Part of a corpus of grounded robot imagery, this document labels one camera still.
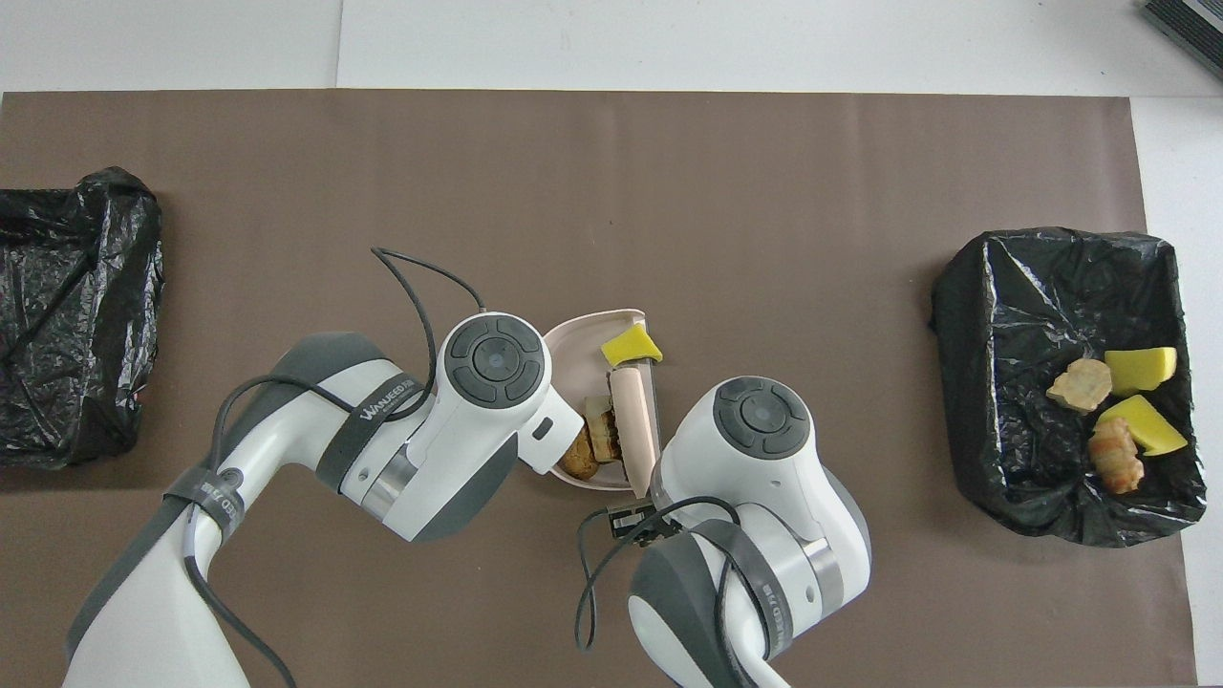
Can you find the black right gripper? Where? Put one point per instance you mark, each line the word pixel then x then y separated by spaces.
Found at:
pixel 635 524

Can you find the brown bread chunk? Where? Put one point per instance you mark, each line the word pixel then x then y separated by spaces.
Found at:
pixel 578 459

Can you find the grey-yellow sponge chunk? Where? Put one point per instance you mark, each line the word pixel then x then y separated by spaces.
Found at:
pixel 602 430

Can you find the beige brush black bristles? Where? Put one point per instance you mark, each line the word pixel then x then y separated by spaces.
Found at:
pixel 633 420

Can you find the pink plastic dustpan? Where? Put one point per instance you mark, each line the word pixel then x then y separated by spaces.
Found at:
pixel 578 363

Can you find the yellow sponge wedge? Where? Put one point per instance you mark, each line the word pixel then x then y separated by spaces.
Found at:
pixel 629 346

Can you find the pale yellow piece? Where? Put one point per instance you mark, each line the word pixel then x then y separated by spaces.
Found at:
pixel 1080 385

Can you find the orange striped croissant piece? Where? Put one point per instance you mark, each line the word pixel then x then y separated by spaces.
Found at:
pixel 1116 457

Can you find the notched yellow sponge piece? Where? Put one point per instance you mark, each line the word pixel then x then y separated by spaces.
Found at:
pixel 1147 428

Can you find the lumpy yellow sponge piece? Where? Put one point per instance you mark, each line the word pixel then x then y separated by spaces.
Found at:
pixel 1142 371

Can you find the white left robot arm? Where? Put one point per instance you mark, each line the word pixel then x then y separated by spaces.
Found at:
pixel 459 430

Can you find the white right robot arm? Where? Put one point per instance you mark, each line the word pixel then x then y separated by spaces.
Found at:
pixel 755 478

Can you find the bin with black bag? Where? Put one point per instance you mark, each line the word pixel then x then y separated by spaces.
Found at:
pixel 67 315
pixel 1013 315

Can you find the brown paper table mat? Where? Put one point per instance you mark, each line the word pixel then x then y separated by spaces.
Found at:
pixel 669 191

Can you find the dark grey ribbed device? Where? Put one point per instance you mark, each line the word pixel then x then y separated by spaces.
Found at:
pixel 1190 29

